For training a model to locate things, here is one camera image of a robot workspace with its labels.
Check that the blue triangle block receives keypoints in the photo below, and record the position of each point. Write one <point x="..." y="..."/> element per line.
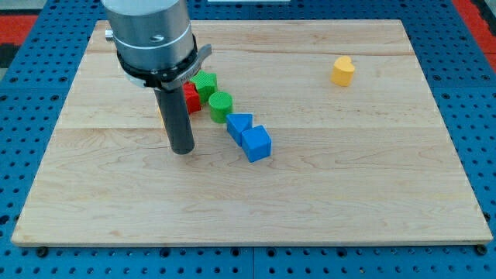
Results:
<point x="237" y="123"/>

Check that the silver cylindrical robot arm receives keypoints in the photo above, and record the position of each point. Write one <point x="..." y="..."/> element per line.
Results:
<point x="131" y="18"/>

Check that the green cylinder block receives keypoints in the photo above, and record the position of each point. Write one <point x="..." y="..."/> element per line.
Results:
<point x="221" y="104"/>

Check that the green star block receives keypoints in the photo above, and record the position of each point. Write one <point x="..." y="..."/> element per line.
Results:
<point x="205" y="84"/>

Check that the yellow heart block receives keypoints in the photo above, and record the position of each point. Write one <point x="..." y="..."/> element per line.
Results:
<point x="342" y="71"/>

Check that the yellow hexagon block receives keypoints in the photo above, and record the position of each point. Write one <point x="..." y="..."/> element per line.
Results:
<point x="160" y="117"/>

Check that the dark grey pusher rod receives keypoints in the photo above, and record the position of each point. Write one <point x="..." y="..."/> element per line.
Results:
<point x="174" y="113"/>

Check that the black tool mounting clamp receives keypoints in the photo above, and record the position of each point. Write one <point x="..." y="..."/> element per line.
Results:
<point x="161" y="62"/>

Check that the blue cube block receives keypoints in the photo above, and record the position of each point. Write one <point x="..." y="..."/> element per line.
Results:
<point x="256" y="143"/>

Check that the light wooden board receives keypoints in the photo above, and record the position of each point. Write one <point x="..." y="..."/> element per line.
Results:
<point x="370" y="164"/>

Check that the red block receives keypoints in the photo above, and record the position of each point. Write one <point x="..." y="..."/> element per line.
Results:
<point x="192" y="98"/>

